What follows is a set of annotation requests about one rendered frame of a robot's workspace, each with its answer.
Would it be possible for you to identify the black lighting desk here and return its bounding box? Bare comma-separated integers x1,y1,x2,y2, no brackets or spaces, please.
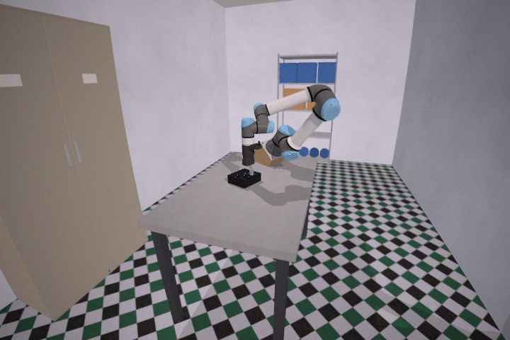
227,169,261,188

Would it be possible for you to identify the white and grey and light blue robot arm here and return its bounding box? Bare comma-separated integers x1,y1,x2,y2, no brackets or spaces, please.
241,84,341,161

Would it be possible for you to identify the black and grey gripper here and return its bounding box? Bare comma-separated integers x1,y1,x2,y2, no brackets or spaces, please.
242,137,262,176

